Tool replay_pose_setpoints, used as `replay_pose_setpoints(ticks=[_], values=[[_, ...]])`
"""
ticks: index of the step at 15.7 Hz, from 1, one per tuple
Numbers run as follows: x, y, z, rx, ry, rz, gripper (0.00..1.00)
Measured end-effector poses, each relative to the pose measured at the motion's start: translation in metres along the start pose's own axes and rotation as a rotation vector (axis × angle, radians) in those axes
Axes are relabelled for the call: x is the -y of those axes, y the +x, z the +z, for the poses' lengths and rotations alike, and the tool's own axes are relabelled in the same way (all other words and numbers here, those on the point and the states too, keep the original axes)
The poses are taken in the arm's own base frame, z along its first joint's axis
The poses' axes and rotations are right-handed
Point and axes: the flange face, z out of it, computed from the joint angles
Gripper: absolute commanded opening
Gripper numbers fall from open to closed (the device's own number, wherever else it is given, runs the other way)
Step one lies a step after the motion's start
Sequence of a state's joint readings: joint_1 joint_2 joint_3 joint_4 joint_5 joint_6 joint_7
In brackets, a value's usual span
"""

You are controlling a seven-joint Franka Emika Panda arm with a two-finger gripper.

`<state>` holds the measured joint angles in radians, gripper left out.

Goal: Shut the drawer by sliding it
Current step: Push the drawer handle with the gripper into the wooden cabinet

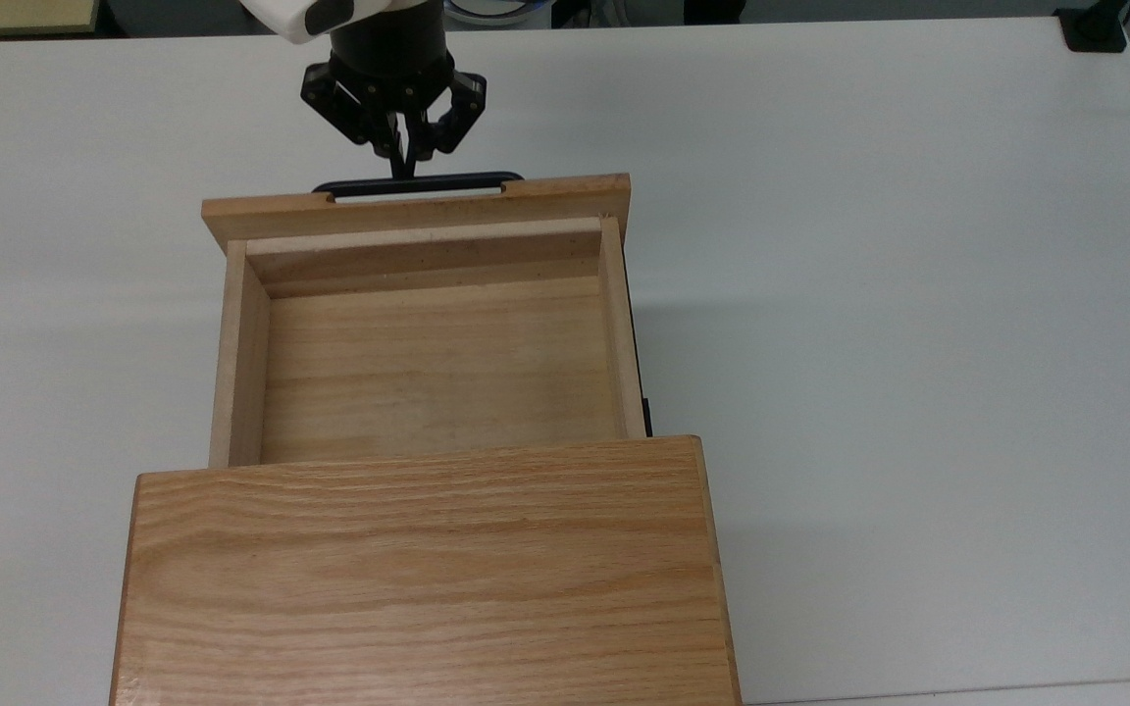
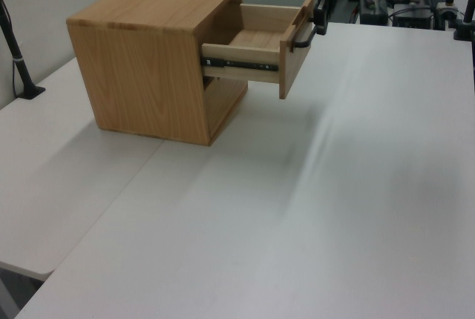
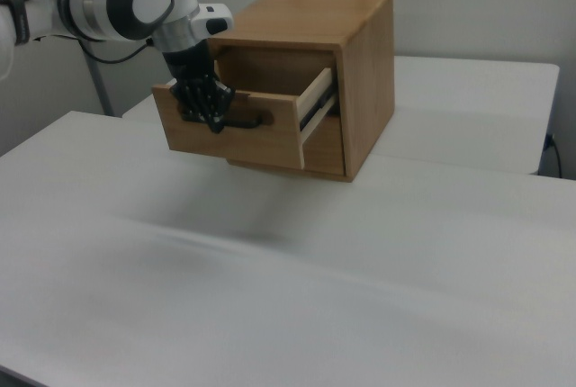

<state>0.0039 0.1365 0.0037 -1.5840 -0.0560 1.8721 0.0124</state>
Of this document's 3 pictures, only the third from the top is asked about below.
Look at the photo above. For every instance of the light wooden two-drawer cabinet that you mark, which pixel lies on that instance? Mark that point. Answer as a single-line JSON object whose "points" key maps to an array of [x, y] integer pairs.
{"points": [[360, 81]]}

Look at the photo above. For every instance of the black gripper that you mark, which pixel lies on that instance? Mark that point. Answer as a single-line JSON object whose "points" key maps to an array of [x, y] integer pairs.
{"points": [[191, 63]]}

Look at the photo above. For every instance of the grey metal frame post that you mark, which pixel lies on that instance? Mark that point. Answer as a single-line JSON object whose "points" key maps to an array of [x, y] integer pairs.
{"points": [[100, 85]]}

